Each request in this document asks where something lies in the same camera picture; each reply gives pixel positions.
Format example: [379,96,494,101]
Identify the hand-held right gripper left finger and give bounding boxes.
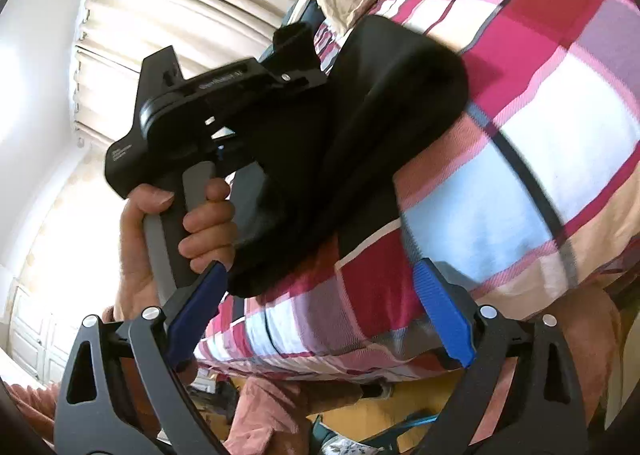
[52,262,230,455]

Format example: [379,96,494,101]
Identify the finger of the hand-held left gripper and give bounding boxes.
[262,57,333,90]
[272,22,318,58]

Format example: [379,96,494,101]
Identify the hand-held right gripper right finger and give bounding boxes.
[414,257,588,455]

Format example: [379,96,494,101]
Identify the black pants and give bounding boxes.
[215,15,471,298]

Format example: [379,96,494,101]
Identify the person's left hand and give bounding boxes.
[114,177,238,323]

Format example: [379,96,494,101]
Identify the cream curtain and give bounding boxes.
[72,0,341,148]

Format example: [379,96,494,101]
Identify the person's pink clothing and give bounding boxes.
[7,280,623,455]

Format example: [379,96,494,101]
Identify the white cabinet door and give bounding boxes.
[7,285,76,381]

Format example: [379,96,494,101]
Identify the plaid bed blanket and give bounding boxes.
[192,0,640,386]

